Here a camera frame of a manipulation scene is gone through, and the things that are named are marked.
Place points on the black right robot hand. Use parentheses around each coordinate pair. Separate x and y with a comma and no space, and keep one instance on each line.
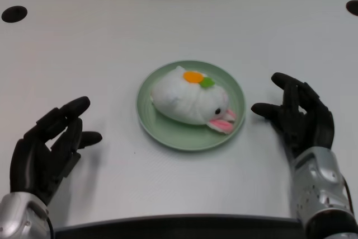
(303,116)

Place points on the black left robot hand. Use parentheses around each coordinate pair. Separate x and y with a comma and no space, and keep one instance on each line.
(42,152)

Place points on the white plush rabbit doll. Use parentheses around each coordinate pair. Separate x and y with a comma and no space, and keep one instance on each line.
(190,99)

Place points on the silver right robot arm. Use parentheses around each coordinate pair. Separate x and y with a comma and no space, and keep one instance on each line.
(321,191)

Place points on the green round plate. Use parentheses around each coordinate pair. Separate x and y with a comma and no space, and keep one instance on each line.
(179,135)

